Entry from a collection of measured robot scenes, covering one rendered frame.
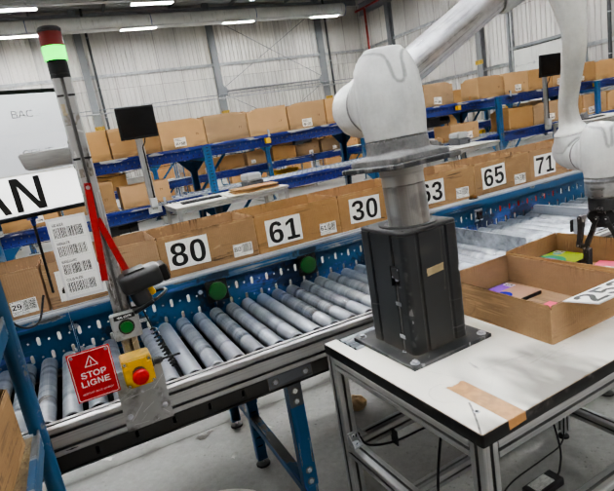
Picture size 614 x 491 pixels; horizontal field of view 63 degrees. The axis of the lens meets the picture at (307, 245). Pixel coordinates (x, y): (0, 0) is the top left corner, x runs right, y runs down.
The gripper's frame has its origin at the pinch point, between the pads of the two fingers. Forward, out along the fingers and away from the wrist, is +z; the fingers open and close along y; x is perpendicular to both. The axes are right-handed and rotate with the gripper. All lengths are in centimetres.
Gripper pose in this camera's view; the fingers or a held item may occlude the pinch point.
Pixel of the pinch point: (604, 262)
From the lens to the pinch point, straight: 174.2
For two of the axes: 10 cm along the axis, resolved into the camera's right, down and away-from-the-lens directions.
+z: 1.7, 9.6, 2.2
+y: 6.9, 0.5, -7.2
